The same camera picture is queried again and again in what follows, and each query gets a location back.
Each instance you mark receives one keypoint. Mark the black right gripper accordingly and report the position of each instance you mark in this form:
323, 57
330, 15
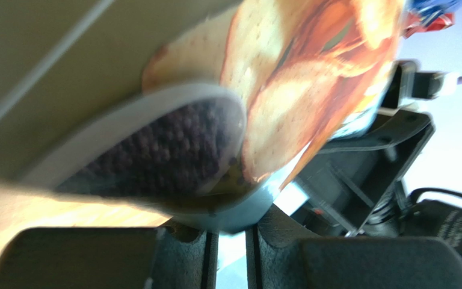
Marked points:
356, 181

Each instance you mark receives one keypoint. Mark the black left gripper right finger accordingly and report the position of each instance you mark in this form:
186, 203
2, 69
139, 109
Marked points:
283, 254

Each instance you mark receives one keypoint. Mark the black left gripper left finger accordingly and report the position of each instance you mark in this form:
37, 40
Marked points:
168, 256

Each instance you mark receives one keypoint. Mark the light blue snack bag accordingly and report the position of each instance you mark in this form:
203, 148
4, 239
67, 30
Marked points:
203, 109

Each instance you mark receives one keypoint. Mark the red Doritos chips bag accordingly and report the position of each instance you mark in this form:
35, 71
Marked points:
415, 24

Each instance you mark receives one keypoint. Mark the blue Doritos chips bag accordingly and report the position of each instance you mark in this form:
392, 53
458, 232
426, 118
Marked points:
426, 8

